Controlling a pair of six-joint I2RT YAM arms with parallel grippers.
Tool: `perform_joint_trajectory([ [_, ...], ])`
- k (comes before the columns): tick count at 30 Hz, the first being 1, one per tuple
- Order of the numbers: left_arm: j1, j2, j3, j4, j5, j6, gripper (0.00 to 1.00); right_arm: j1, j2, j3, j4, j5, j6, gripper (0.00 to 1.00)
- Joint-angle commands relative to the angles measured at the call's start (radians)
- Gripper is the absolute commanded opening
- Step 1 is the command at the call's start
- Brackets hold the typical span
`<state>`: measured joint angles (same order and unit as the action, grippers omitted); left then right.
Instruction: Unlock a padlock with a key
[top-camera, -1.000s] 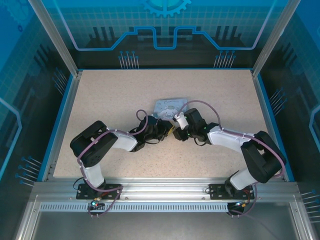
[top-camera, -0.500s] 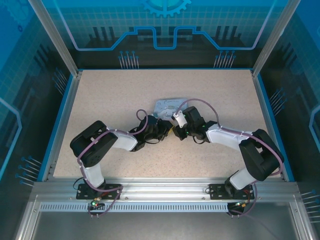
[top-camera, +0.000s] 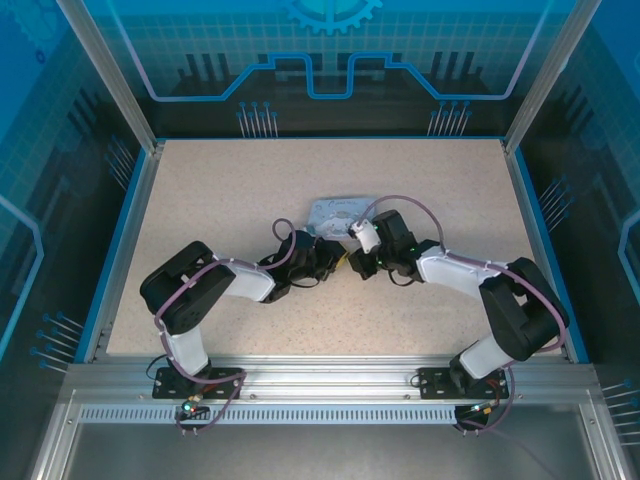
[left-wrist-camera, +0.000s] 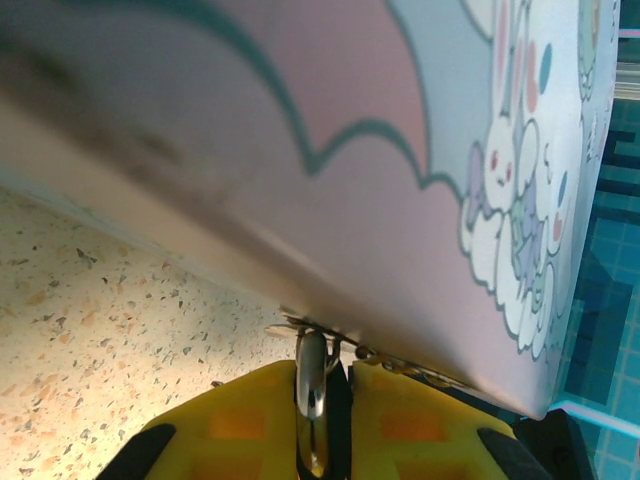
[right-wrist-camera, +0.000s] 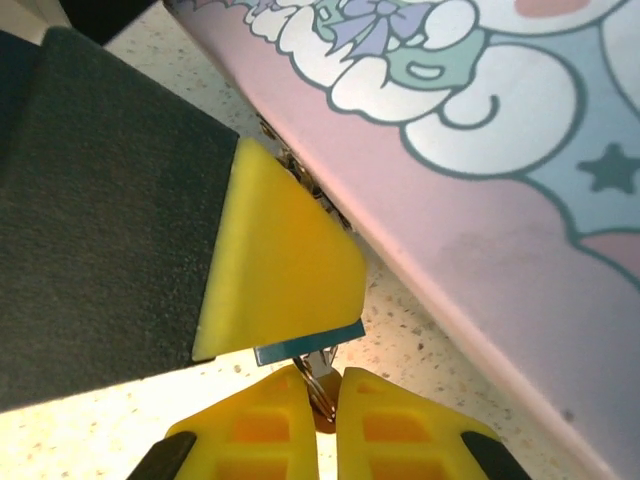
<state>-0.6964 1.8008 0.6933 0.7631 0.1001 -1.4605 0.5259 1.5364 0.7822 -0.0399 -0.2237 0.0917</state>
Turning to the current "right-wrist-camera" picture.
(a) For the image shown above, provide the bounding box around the small silver key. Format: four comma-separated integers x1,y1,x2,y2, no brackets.
305,347,341,436

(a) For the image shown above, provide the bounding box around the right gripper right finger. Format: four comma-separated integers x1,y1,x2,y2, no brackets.
334,366,524,480

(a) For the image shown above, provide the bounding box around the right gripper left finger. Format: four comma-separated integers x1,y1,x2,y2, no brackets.
132,368,322,480

